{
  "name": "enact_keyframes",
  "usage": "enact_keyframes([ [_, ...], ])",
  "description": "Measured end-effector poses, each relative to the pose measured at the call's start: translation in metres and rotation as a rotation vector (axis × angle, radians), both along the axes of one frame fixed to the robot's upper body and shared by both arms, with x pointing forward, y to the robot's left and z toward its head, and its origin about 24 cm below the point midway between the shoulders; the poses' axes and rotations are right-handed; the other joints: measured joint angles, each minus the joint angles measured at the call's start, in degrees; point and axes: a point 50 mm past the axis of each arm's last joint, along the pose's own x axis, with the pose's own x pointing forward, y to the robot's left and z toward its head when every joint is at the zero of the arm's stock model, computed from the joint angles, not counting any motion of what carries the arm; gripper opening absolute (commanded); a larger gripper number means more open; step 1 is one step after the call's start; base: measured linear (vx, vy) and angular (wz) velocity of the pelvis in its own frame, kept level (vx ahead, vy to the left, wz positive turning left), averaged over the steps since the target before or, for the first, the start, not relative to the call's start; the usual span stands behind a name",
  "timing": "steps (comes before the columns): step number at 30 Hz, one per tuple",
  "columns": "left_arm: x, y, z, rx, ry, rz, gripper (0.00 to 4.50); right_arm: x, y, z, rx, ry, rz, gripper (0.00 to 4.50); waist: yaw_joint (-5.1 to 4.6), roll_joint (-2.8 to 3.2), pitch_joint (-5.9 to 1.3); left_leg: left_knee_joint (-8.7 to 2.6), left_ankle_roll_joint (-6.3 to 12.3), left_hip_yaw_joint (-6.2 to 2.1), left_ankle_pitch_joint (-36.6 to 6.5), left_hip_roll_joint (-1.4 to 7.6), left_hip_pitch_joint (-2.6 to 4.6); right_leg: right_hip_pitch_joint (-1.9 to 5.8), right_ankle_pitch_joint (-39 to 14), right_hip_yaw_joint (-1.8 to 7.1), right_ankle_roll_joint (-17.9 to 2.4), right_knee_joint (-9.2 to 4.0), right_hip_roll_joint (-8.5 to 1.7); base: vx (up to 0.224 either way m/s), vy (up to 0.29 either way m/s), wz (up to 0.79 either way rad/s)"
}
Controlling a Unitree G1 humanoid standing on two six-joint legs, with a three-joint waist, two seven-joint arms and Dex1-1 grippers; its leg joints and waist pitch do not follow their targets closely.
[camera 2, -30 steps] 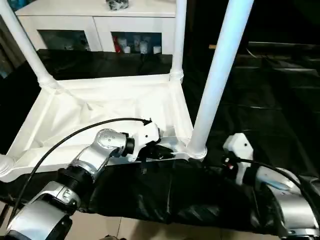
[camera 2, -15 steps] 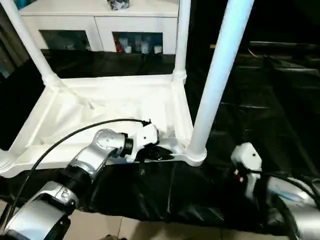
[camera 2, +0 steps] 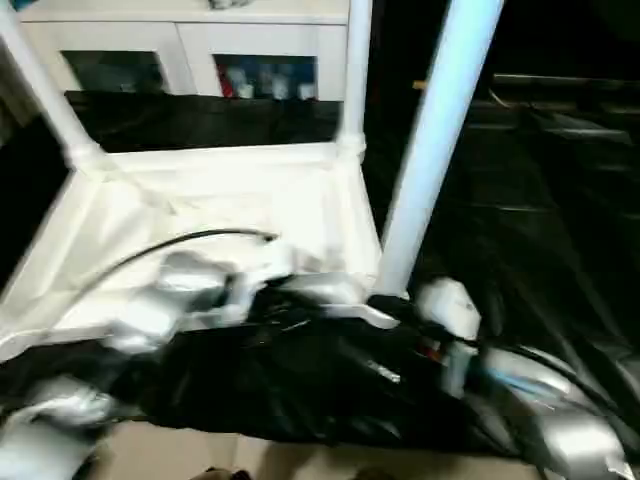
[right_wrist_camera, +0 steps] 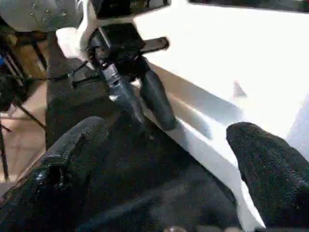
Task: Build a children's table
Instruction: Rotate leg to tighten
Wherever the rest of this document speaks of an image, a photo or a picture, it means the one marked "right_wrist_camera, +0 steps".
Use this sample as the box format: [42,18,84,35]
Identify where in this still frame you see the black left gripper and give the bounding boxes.
[86,22,179,131]

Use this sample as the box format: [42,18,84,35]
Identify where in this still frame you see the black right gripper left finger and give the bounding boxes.
[0,116,109,232]

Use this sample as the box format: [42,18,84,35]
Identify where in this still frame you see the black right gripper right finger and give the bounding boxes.
[226,122,309,228]

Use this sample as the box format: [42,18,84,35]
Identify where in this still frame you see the white plastic table top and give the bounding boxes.
[134,0,309,230]

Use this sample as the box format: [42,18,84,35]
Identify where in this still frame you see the black mat cover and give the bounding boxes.
[45,31,244,232]

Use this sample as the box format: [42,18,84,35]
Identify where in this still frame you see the black folding stand frame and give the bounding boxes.
[0,31,49,182]

